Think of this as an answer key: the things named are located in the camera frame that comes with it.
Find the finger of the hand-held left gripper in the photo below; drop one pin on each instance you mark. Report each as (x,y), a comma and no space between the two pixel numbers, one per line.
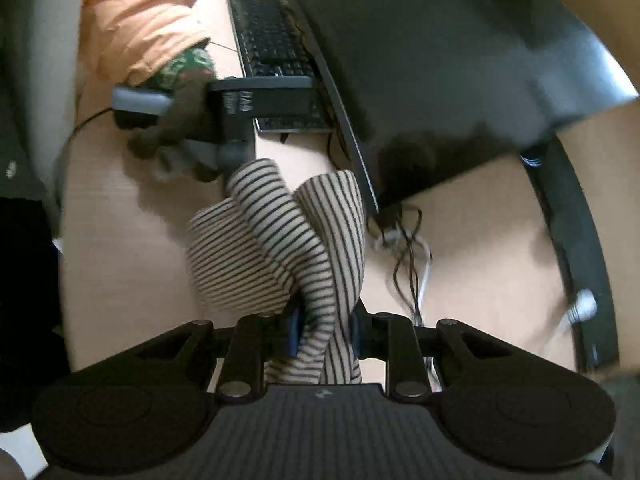
(282,97)

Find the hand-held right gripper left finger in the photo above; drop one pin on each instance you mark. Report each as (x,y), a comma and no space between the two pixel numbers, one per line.
(294,332)

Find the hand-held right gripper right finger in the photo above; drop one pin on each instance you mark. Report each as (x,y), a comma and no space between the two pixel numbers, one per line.
(356,332)

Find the beige striped sweater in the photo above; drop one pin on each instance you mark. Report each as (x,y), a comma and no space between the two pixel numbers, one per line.
(260,240)

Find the person's left forearm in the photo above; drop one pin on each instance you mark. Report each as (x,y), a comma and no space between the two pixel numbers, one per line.
(135,15)

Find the person's left hand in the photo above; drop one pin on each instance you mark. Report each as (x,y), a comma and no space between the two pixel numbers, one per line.
(187,117)

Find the black mechanical keyboard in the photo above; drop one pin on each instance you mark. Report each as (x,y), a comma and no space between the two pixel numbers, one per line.
(270,35)

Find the black curved computer monitor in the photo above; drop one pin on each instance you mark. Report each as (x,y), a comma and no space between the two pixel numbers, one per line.
(425,60)

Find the black power socket track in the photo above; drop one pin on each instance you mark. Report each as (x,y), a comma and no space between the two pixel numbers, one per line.
(575,220)

